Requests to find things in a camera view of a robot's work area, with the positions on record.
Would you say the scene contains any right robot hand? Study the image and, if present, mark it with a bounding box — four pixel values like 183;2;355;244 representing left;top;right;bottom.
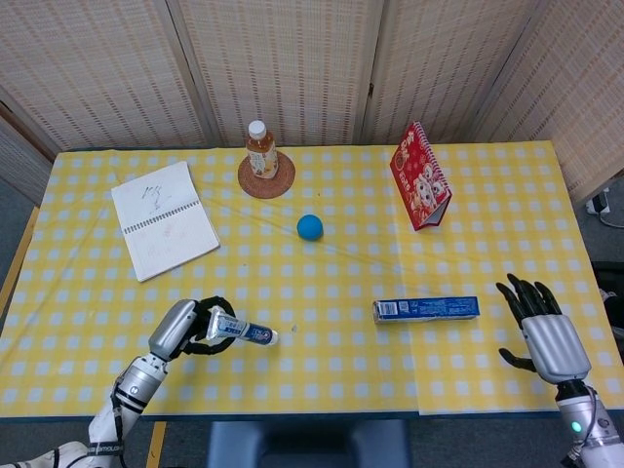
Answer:
495;273;593;383

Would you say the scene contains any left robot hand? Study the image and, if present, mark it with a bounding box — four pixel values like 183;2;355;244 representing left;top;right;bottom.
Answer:
147;295;240;362

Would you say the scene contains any blue and white toothpaste tube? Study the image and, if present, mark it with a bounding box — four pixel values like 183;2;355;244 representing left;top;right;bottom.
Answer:
205;305;280;346

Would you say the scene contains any blue toothpaste carton box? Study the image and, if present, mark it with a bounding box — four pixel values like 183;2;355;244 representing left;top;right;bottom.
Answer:
372;295;481;326

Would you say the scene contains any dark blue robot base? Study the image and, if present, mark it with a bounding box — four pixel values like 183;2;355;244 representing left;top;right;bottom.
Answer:
207;419;413;468

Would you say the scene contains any yellow checkered tablecloth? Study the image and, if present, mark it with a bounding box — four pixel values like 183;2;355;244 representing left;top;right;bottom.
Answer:
0;140;620;418

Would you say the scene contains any open white spiral notebook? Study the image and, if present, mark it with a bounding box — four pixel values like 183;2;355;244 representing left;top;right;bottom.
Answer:
110;161;221;284

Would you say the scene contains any white power strip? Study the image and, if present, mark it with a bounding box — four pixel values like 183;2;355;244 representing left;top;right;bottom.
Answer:
586;187;624;228

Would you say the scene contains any brown woven round coaster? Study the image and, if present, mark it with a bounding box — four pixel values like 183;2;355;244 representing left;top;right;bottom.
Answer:
237;156;297;200

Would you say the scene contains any blue ball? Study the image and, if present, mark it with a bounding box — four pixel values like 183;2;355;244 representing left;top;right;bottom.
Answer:
296;214;325;242

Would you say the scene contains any tea bottle with white cap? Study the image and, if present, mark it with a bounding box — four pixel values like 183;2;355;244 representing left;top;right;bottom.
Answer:
245;120;280;180

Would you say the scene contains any red desk calendar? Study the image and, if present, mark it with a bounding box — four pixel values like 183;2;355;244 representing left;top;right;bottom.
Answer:
389;121;453;232

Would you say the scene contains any beige woven folding screen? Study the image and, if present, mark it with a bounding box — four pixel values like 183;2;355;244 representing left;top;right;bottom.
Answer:
0;0;624;205

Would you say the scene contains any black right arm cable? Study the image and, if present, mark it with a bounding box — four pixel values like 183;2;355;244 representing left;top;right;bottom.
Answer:
560;387;608;464

